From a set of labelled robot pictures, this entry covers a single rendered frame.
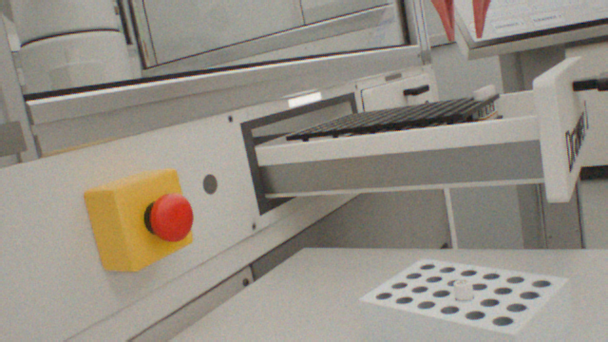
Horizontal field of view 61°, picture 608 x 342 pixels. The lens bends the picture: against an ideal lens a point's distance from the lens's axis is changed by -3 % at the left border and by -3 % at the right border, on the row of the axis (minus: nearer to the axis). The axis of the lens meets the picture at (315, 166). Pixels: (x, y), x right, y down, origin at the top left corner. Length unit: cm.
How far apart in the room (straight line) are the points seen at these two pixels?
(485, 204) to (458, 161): 191
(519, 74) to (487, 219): 100
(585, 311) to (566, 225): 130
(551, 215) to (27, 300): 148
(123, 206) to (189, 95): 17
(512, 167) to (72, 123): 39
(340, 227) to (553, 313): 49
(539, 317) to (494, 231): 211
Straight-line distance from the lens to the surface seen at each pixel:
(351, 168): 57
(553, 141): 48
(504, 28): 150
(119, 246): 45
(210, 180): 57
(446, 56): 235
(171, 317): 56
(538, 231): 170
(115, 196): 44
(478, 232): 248
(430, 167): 53
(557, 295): 39
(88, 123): 49
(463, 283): 38
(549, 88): 48
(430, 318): 37
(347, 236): 83
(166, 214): 43
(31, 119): 46
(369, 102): 88
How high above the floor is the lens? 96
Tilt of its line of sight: 9 degrees down
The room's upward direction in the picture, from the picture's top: 11 degrees counter-clockwise
